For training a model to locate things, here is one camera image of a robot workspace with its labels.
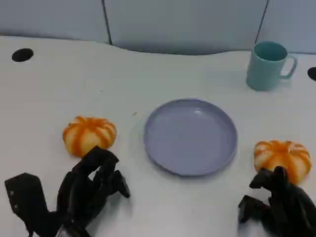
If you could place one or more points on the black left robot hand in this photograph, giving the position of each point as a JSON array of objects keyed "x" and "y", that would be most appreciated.
[{"x": 81, "y": 187}]

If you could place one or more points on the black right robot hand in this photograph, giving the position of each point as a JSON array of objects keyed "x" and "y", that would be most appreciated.
[{"x": 288, "y": 209}]

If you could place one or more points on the orange white toy bread roll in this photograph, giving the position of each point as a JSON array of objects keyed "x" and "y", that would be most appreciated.
[
  {"x": 281, "y": 155},
  {"x": 86, "y": 133}
]

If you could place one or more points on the lilac plate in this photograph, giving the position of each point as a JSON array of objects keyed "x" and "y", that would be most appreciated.
[{"x": 190, "y": 138}]

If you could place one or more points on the black table grommet hole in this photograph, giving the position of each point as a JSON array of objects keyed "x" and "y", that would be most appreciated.
[
  {"x": 22, "y": 54},
  {"x": 312, "y": 74}
]

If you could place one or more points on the pale green mug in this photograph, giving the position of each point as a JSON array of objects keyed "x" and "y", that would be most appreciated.
[{"x": 264, "y": 71}]

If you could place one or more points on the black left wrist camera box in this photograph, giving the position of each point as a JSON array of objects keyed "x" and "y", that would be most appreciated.
[{"x": 24, "y": 195}]

